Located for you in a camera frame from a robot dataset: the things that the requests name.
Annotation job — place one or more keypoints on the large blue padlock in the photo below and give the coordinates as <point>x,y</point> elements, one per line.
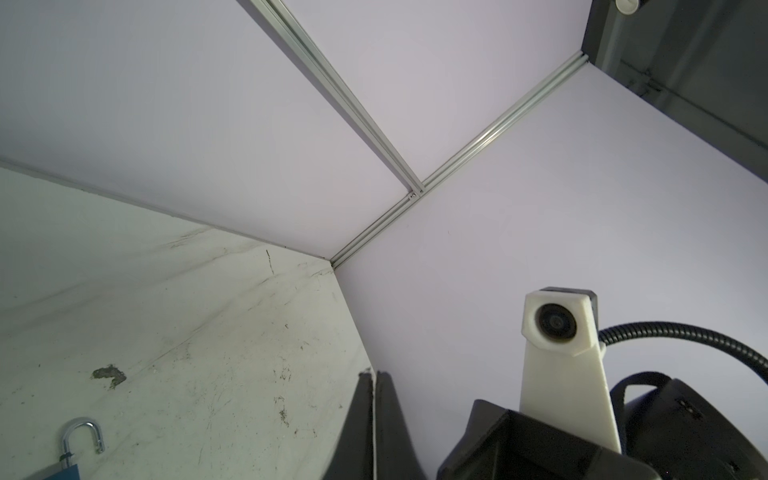
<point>67,466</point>

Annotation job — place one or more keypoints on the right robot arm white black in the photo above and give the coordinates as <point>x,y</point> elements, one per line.
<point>668,431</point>

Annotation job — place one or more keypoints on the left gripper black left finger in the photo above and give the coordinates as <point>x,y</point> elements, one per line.
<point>353,458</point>

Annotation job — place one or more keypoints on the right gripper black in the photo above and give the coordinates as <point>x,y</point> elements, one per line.
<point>500,443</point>

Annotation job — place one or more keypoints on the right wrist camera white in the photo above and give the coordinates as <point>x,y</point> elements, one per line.
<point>564,383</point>

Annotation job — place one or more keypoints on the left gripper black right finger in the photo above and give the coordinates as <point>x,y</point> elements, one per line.
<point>395,457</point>

